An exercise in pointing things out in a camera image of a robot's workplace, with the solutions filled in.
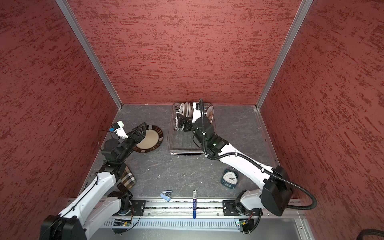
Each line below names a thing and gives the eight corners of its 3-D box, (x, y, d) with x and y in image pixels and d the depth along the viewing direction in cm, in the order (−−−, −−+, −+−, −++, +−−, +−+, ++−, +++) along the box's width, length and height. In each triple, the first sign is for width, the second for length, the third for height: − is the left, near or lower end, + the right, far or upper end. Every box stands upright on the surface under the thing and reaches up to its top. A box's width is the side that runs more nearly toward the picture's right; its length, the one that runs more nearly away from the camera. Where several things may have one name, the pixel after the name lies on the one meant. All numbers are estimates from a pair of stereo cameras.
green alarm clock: (220, 183, 84) (221, 181, 80) (224, 170, 89) (226, 167, 85) (233, 190, 81) (235, 188, 78) (238, 176, 87) (239, 173, 83)
